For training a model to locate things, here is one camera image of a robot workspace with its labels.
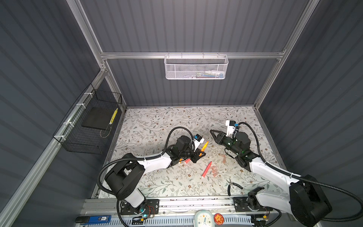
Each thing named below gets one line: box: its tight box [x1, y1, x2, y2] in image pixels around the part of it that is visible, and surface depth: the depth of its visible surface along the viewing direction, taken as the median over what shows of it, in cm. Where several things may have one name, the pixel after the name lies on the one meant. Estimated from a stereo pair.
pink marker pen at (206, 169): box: [201, 161, 213, 178], surface depth 88 cm
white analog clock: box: [194, 209, 216, 227], surface depth 69 cm
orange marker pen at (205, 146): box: [201, 140, 210, 152], surface depth 81 cm
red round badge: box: [213, 212, 225, 226], surface depth 71 cm
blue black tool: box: [75, 215, 112, 225], surface depth 69 cm
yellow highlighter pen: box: [109, 107, 119, 125], surface depth 81 cm
